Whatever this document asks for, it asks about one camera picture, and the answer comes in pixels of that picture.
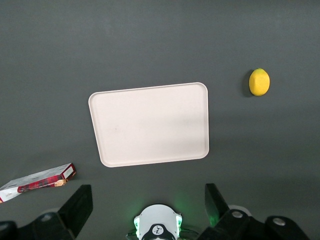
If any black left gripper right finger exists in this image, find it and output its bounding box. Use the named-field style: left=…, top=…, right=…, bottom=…
left=204, top=183, right=311, bottom=240

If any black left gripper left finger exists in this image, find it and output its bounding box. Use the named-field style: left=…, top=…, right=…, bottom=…
left=0, top=184, right=94, bottom=240

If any red cookie box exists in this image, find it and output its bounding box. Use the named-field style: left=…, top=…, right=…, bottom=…
left=0, top=162, right=77, bottom=204

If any white rectangular tray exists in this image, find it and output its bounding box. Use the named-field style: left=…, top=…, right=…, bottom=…
left=88, top=81, right=210, bottom=168

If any yellow lemon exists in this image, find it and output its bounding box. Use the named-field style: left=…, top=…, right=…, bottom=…
left=248, top=67, right=271, bottom=97

